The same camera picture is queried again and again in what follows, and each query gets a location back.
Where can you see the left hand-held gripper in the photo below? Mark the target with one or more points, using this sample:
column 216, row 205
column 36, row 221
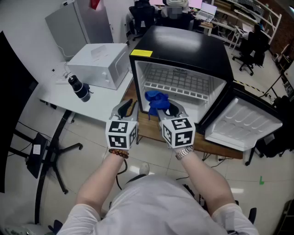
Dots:
column 119, row 135

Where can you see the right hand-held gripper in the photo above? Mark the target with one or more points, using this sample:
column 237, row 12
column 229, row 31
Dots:
column 181, row 134

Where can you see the blue cleaning cloth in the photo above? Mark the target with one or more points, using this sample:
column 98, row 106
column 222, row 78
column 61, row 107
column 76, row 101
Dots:
column 157, row 101

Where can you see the black mini fridge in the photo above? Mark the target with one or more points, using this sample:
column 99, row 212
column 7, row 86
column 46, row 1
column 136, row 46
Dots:
column 183, row 46

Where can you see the white fridge door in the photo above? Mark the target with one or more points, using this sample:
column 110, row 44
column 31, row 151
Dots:
column 241, row 121

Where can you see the person's left forearm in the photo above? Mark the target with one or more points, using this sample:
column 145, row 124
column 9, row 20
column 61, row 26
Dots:
column 103, row 179

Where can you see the white plastic grid shelf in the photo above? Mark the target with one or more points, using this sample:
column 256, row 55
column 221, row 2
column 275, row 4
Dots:
column 174, row 79

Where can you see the silver wristwatch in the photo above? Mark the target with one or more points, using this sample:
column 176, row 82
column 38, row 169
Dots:
column 183, row 152

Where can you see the white microwave oven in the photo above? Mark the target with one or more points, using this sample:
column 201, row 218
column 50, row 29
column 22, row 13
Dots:
column 96, row 68

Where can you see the yellow warning sticker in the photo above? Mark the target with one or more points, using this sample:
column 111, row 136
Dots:
column 141, row 53

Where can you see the person's white shoe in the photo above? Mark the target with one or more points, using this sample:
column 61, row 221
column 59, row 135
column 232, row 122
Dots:
column 144, row 168

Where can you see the person's black trousers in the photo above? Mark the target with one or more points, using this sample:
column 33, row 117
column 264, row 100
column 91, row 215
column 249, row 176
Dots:
column 135, row 177

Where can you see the yellow black floor tape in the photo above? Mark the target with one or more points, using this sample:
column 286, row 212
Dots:
column 248, row 86

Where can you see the black office chair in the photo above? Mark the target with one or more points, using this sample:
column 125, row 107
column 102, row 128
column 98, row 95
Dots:
column 141, row 18
column 250, row 52

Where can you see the person's white shirt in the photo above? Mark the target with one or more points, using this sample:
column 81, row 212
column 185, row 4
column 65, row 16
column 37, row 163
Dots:
column 156, row 206

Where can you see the silver tall fridge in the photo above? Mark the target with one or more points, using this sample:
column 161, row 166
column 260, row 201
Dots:
column 75, row 25

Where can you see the black power adapter box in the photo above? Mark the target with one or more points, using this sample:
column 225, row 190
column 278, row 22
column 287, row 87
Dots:
column 36, row 156

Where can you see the open silver laptop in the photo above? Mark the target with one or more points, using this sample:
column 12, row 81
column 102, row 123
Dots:
column 207, row 10

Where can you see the red paper decoration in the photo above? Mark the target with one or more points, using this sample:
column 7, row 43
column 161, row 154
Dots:
column 94, row 4

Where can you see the white shelving rack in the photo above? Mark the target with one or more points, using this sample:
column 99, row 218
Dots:
column 252, row 13

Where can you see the black swivel chair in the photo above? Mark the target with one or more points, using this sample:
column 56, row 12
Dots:
column 252, row 213

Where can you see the black camera lens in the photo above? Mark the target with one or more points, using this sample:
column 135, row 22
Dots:
column 79, row 88

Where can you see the black desk frame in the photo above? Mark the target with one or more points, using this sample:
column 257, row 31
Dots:
column 54, row 147

